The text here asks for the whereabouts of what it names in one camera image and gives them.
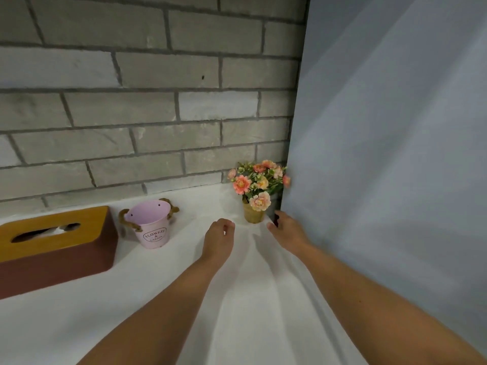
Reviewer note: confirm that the white countertop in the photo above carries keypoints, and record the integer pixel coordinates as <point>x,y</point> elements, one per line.
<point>114,300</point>

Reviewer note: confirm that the brown tissue box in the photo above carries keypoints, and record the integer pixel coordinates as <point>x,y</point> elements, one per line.
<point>57,262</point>

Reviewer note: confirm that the person's left hand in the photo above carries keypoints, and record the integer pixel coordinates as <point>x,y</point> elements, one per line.
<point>217,241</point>

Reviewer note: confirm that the person's right forearm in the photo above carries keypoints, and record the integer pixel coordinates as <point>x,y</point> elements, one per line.
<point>380,315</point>

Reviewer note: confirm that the person's left forearm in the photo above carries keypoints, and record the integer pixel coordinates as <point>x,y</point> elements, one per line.
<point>152,323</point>

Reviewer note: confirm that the artificial flowers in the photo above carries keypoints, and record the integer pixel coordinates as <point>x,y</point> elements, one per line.
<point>253,214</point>

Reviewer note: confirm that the pink metal bucket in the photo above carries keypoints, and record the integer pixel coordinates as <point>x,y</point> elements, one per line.
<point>152,231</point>

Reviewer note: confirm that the person's right hand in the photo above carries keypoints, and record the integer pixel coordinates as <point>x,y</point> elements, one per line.
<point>289,235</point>

